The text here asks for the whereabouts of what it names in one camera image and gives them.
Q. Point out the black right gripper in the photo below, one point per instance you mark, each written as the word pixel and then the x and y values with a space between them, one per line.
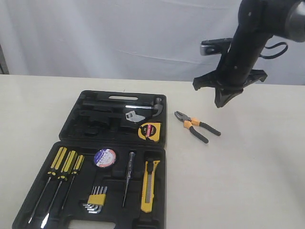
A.
pixel 225 92

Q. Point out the yellow tape measure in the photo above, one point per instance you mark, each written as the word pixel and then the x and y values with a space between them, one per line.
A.
pixel 150 131

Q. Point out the black electrical tape roll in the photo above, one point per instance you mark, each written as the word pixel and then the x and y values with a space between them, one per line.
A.
pixel 105 158

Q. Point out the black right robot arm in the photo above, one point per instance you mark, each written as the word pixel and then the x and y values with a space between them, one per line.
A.
pixel 258 21

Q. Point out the black plastic tool case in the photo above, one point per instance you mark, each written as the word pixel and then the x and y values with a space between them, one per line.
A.
pixel 87 130

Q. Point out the steel claw hammer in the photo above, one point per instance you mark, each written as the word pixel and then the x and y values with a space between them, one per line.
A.
pixel 157 105

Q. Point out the white backdrop curtain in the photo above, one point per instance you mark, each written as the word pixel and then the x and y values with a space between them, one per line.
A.
pixel 121 39

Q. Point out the silver adjustable wrench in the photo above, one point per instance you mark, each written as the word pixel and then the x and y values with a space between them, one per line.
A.
pixel 133 117

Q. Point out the voltage tester screwdriver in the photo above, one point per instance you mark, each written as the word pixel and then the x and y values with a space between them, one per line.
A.
pixel 128 175

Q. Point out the yellow utility knife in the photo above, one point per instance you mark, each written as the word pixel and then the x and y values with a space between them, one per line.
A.
pixel 148 185

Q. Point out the small yellow black screwdriver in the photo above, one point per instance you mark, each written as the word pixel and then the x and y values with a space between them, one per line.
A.
pixel 75 171

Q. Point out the medium yellow black screwdriver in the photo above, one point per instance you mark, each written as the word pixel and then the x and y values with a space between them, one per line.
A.
pixel 63 176

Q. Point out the hex key set yellow holder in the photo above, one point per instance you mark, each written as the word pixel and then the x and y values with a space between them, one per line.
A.
pixel 96 200

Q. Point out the large yellow black screwdriver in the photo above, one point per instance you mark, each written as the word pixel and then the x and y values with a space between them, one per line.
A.
pixel 52 172

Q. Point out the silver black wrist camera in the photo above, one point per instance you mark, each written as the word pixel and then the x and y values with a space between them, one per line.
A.
pixel 213 47

